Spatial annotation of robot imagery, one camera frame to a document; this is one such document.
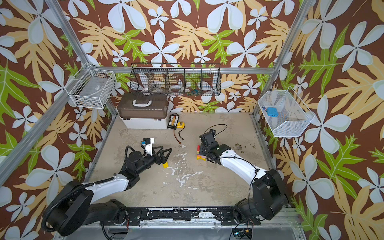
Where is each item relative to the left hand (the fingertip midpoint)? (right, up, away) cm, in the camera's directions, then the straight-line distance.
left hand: (166, 146), depth 81 cm
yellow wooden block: (-2, -13, +10) cm, 16 cm away
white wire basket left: (-44, +34, +5) cm, 56 cm away
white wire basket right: (+67, +17, -4) cm, 69 cm away
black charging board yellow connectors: (-1, +16, +33) cm, 37 cm away
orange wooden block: (+18, -7, +12) cm, 23 cm away
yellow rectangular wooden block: (+22, -9, +12) cm, 27 cm away
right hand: (+21, -1, +7) cm, 22 cm away
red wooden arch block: (+18, -2, +6) cm, 19 cm away
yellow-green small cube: (+18, -5, +10) cm, 21 cm away
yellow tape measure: (+6, +13, +30) cm, 33 cm away
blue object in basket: (+62, +20, +5) cm, 65 cm away
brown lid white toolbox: (-17, +21, +12) cm, 30 cm away
